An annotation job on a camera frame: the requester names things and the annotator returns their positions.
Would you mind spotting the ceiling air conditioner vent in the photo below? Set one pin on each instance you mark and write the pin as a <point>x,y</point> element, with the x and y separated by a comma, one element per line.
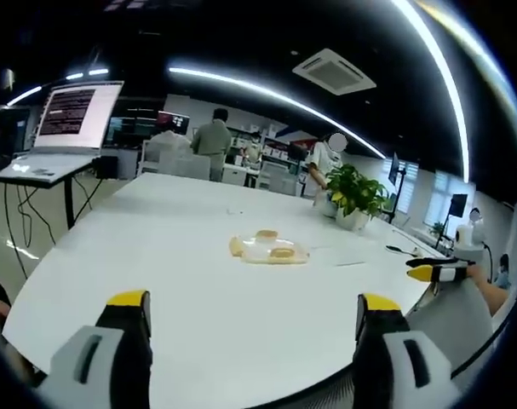
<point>334,71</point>

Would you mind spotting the round beige item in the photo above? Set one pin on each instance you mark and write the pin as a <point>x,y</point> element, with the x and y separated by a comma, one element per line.
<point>282,253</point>
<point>266,234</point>

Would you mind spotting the yellowish curved item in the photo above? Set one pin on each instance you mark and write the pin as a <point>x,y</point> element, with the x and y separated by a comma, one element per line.
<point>235,247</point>

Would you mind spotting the long ceiling light strip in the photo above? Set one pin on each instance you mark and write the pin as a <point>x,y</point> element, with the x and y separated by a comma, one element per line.
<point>441,81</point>
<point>279,100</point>

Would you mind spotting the black monitor on stand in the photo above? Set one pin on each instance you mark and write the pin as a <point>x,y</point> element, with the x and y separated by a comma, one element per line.
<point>395,170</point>

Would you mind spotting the green potted plant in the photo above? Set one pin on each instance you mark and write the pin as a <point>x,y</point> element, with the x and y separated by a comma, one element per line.
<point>356,189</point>

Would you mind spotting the grey mesh chair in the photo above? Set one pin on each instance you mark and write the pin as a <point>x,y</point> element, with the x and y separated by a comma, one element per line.
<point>449,324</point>

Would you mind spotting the dark background monitor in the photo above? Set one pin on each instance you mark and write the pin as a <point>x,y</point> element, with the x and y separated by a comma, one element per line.
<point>174,122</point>

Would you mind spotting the open white laptop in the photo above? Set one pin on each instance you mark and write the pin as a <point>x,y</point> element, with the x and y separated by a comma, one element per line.
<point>66,128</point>

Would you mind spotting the white office chair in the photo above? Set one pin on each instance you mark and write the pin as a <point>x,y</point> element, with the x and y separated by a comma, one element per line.
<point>185,164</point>

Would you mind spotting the small white plant pot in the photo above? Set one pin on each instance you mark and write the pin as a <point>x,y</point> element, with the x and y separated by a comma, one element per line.
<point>326,206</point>

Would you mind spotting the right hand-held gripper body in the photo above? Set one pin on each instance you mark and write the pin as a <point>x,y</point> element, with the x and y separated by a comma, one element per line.
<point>469,243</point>

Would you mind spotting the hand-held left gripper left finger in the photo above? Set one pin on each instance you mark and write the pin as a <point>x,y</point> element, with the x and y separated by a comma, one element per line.
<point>92,358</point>

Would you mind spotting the clear plastic bag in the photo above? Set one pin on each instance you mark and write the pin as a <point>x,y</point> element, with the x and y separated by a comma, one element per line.
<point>279,257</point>

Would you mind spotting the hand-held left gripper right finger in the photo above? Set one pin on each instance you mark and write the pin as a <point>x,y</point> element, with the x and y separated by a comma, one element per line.
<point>394,362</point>

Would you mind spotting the black panel on tripod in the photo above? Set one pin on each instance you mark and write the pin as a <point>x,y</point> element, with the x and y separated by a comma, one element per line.
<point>457,204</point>

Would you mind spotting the black spoon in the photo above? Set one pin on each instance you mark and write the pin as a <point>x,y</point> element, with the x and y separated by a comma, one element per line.
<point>400,250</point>

